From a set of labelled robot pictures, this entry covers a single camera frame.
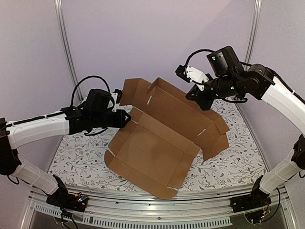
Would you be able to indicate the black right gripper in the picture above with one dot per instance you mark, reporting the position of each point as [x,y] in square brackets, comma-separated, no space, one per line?
[202,94]

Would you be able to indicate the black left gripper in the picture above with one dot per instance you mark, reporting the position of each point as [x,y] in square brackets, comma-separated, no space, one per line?
[120,122]

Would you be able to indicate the brown cardboard box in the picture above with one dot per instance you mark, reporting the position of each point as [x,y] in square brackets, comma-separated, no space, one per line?
[156,148]

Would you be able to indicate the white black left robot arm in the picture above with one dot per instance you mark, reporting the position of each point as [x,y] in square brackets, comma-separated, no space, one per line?
[97,110]

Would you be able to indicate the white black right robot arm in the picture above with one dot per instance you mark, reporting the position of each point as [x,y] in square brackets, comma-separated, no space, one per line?
[264,84]

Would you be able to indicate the aluminium right frame post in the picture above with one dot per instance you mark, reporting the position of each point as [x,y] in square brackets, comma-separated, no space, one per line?
[253,30]

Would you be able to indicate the aluminium frame post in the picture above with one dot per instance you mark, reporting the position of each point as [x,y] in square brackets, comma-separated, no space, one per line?
[65,41]
[253,30]

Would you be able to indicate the aluminium front rail base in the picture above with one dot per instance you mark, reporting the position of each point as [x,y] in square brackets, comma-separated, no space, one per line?
[110,209]

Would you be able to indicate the aluminium left frame post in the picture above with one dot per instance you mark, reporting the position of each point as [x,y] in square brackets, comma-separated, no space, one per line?
[65,41]

